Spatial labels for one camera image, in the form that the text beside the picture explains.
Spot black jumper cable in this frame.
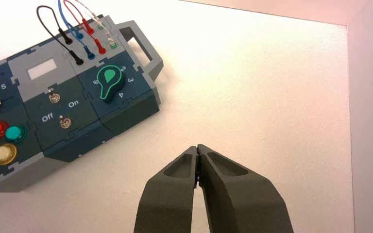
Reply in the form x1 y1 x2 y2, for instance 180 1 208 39
36 5 85 66

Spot yellow round push button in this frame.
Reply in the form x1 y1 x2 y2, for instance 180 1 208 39
0 143 18 166

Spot blue jumper cable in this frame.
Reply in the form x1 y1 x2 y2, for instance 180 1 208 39
57 0 96 61

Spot red jumper cable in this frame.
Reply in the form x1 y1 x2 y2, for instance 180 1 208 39
63 0 107 55

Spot green round push button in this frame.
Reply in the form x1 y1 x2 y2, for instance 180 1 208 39
4 125 27 144

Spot silver metal toggle switch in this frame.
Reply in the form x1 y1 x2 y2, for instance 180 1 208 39
48 90 61 104
59 116 72 130

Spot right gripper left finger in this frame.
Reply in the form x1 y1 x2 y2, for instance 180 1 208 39
134 146 200 233

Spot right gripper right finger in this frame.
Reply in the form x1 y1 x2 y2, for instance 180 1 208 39
197 144 294 233

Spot white jumper cable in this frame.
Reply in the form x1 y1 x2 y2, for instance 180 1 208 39
74 0 118 50

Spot dark teal control box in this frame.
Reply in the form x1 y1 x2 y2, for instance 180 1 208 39
0 14 165 194

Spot green outlined rotary knob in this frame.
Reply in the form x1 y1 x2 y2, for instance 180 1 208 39
96 65 125 104

